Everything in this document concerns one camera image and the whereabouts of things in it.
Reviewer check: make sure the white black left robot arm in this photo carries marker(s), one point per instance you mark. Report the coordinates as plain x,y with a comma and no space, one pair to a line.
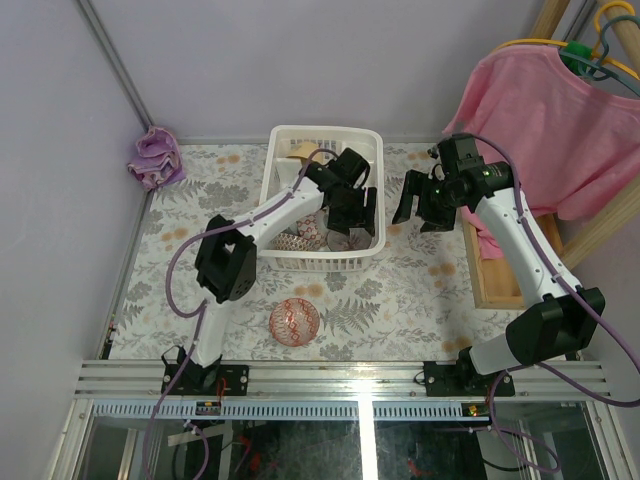
250,225

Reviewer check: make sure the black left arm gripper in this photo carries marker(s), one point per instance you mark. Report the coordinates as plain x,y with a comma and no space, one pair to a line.
351,210

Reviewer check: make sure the crumpled purple cloth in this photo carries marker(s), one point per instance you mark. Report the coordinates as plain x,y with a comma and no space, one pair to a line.
158,162

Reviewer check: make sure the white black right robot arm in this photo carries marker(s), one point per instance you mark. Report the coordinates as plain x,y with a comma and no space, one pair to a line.
560,314

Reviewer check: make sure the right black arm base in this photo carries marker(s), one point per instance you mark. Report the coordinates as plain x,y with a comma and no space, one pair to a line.
450,377

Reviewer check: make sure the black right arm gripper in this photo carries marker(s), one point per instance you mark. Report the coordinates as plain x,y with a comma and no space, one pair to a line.
434,221

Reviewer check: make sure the red rimmed bottom bowl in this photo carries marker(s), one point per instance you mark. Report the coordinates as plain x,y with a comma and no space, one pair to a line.
294,322

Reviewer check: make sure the red patterned ceramic bowl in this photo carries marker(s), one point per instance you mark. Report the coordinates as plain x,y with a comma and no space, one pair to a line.
312,229

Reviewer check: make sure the floral table mat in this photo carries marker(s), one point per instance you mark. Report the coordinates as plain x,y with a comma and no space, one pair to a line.
223,179

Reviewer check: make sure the aluminium rail frame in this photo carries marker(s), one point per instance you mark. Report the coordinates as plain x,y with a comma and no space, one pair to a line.
316,390

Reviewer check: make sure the green clothes hanger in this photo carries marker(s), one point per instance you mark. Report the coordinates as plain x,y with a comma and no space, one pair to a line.
594,63

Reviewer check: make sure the tan patterned ceramic bowl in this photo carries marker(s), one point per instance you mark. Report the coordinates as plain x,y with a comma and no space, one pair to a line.
290,242

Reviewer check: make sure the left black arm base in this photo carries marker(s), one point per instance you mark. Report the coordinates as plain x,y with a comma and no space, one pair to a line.
216,379

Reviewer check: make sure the white plastic dish rack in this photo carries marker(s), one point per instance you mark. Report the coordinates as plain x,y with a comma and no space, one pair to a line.
280,170

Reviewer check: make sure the yellow clothes hanger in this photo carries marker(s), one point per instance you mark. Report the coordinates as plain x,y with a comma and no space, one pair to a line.
626,6

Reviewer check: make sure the pink t-shirt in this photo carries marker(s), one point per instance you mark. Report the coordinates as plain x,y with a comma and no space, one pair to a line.
545,130

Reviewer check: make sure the purple glass bowl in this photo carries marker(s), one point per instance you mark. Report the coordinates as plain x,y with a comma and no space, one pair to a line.
356,239

